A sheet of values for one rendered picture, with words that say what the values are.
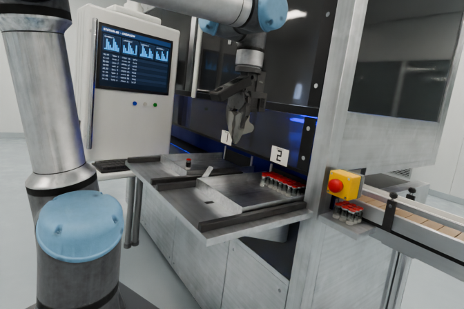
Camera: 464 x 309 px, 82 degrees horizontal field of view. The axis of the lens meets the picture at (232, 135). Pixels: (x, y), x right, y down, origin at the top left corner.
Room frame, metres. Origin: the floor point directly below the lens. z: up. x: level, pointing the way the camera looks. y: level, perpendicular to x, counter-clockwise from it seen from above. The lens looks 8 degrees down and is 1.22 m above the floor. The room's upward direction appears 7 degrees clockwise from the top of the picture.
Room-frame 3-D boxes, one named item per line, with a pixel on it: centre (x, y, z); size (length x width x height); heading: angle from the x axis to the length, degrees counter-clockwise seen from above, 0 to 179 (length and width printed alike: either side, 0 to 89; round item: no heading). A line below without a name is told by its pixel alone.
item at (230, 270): (1.94, -0.07, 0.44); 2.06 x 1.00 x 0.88; 37
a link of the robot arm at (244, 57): (0.76, -0.02, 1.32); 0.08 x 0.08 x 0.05
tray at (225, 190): (0.91, -0.11, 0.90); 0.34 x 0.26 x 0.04; 128
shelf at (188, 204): (1.01, 0.05, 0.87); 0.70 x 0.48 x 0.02; 37
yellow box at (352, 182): (0.79, -0.36, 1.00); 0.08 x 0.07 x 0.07; 127
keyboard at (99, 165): (1.33, 0.46, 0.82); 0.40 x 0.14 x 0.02; 135
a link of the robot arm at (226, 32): (0.68, 0.05, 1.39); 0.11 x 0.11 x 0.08; 39
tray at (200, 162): (1.18, 0.10, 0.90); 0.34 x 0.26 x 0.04; 127
